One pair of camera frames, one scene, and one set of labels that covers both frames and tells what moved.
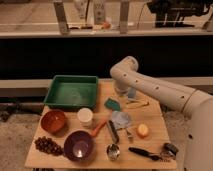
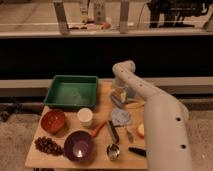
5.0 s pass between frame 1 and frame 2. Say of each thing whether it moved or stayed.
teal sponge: moved
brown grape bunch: stayed
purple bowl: stayed
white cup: stayed
